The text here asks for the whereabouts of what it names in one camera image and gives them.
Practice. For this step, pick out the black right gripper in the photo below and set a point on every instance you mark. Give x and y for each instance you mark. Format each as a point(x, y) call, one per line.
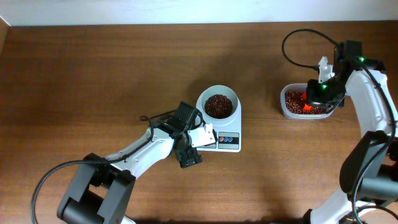
point(329, 101)

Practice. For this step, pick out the white digital kitchen scale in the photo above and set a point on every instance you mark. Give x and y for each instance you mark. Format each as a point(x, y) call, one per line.
point(228, 137)

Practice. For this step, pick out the red adzuki beans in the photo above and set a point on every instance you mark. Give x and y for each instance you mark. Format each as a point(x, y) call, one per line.
point(296, 103)

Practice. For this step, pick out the red beans in bowl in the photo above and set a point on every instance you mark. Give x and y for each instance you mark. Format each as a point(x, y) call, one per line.
point(218, 107)

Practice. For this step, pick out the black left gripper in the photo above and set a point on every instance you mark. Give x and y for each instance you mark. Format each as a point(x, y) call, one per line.
point(188, 157)

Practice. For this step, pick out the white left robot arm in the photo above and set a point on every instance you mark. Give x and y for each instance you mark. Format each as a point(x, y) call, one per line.
point(100, 190)

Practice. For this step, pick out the white bowl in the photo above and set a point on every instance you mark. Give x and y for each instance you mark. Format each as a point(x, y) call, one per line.
point(219, 90)

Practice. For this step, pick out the clear plastic bean container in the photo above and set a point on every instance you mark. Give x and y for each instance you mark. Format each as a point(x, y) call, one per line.
point(298, 87)

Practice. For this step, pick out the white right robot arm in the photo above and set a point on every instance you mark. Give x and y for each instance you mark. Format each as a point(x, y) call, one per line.
point(366, 183)

